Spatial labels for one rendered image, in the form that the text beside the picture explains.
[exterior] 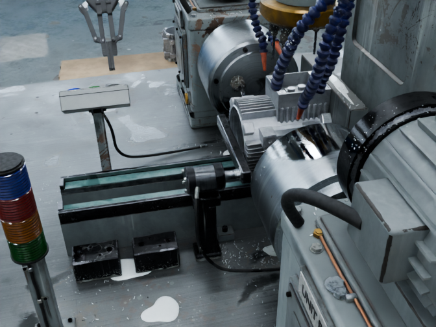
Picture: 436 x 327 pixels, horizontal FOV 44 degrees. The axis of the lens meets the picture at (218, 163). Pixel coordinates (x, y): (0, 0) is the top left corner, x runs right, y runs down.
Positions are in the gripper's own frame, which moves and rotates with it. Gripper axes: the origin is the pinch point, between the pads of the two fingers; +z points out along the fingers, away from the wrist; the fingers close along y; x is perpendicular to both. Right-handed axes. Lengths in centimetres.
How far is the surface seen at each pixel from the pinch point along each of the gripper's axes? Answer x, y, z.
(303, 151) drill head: -49, 32, 29
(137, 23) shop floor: 356, 25, -94
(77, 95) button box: -3.5, -9.2, 9.6
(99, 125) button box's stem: 1.9, -5.1, 17.2
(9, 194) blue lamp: -54, -17, 30
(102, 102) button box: -3.5, -3.5, 12.0
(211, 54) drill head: 0.4, 26.3, 2.2
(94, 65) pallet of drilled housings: 245, -14, -41
